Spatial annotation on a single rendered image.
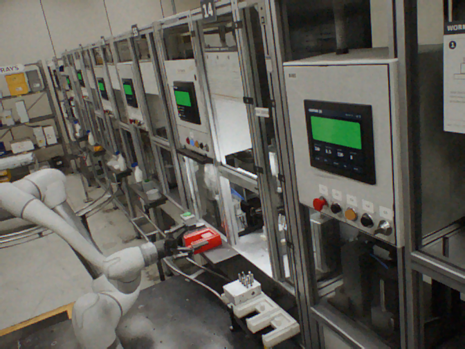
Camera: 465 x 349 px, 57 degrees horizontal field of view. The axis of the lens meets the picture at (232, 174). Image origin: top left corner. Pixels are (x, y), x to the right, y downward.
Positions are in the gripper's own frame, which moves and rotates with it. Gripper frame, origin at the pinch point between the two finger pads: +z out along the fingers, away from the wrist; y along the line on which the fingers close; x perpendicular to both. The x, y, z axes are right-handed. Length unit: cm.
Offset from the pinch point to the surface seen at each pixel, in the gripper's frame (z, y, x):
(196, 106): 20, 49, 27
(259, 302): 9.9, -24.6, -26.1
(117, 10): 176, 158, 750
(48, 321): -78, -111, 173
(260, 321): 4.2, -24.4, -36.6
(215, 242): 15.5, -19.3, 24.5
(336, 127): 18, 51, -72
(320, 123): 18, 52, -66
